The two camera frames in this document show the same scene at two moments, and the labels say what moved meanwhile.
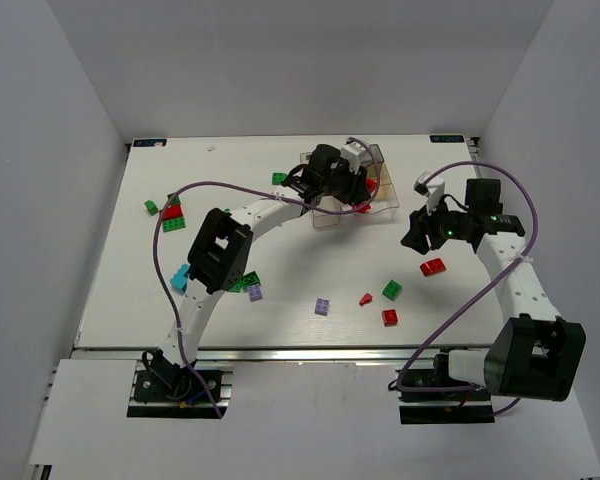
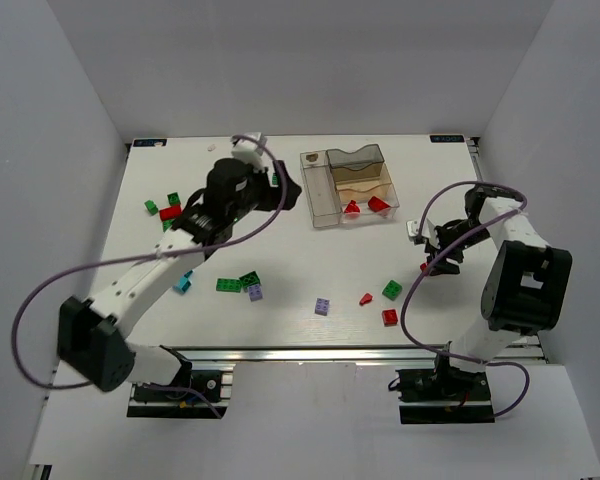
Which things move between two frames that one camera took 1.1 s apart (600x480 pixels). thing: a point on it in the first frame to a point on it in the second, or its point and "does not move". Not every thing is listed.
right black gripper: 425,229 to 443,240
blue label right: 446,138 does not move
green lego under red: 173,224 does not move
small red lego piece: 367,298 does not move
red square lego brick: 389,317 does not move
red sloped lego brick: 371,184 to 377,205
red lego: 171,212 does not move
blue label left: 149,142 does not move
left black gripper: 353,186 to 273,188
